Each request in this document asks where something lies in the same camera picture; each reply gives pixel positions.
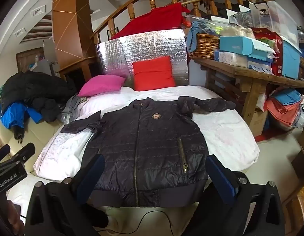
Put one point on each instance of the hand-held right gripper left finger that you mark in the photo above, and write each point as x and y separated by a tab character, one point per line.
91	177

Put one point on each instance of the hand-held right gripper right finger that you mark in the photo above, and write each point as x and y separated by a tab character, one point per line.
220	175

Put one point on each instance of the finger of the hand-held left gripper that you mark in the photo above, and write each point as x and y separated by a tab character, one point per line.
2	152
25	150

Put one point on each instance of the black quilted jacket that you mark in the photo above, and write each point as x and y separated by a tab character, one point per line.
154	147

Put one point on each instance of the person's left hand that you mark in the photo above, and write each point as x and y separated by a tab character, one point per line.
14	212

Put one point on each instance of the cream leather sofa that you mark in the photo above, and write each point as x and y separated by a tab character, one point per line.
36	132

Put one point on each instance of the blue jacket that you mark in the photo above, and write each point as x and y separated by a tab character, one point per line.
9	118

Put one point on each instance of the dark object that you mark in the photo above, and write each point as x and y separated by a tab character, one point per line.
99	217

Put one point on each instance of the white blanket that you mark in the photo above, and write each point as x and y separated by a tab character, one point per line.
223	132

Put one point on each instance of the grey garment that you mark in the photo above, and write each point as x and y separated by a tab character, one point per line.
71	108

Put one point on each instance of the black coat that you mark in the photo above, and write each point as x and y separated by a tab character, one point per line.
31	86

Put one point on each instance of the cardboard box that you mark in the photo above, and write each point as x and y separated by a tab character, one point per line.
258	121

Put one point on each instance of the wooden cabinet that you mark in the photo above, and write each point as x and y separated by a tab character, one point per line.
299	201

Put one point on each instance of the stack of red and blue cloths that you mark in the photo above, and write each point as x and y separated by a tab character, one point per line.
282	110

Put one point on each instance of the wooden door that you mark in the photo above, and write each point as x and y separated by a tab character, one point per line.
24	59

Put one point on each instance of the pink pillow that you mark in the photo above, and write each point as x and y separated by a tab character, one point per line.
100	84

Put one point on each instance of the wooden table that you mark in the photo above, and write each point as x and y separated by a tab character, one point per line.
240	72

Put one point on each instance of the patterned tissue pack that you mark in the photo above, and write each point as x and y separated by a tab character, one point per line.
230	58

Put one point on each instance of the blue and white box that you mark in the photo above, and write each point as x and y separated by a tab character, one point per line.
261	65

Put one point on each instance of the recessed ceiling light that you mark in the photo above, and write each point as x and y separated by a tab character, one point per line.
37	11
20	31

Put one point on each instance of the red pillow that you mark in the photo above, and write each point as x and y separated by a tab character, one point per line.
152	73

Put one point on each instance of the wicker basket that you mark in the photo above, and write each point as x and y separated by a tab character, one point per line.
206	45

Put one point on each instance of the light blue box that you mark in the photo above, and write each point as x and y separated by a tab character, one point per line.
235	45

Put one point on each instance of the wooden column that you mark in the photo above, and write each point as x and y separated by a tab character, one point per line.
71	24

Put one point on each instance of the blue storage bin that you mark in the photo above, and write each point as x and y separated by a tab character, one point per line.
290	59

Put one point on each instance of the red gift bag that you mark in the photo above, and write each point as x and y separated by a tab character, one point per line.
277	51

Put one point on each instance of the silver foil panel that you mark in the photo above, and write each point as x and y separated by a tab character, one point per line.
142	46

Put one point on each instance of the blue cloth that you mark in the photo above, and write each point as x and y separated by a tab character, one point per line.
191	38

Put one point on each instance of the clear plastic storage box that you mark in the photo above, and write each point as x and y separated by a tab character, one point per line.
282	17

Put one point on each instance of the red cloth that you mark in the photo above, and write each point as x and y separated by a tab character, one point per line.
154	17

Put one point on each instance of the wooden stair railing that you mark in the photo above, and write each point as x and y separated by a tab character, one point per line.
152	2

